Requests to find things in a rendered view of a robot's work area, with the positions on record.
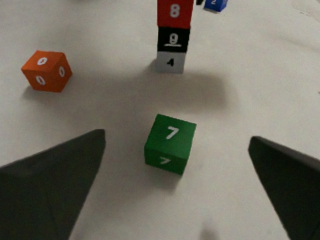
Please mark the white block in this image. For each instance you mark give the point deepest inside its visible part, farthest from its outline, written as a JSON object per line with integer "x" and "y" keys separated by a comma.
{"x": 170, "y": 62}

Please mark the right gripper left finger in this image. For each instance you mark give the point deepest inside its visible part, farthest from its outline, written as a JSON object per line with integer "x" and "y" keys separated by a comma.
{"x": 42, "y": 195}

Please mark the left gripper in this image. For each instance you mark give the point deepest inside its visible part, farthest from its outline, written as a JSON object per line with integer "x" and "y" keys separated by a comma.
{"x": 199, "y": 2}

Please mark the orange block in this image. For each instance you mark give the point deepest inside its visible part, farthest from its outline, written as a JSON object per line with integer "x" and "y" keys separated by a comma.
{"x": 47, "y": 71}

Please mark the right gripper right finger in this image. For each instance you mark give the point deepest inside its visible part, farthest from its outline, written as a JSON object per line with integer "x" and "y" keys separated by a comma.
{"x": 291, "y": 180}

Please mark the red block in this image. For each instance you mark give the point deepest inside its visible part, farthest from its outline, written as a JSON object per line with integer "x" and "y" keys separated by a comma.
{"x": 174, "y": 13}

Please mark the black block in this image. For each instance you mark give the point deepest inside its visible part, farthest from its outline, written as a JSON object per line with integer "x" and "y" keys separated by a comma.
{"x": 172, "y": 39}

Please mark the green block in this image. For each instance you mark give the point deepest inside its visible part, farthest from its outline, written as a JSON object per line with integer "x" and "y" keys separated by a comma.
{"x": 169, "y": 144}

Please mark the blue block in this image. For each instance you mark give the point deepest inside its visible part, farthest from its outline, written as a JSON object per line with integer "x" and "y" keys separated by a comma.
{"x": 216, "y": 5}

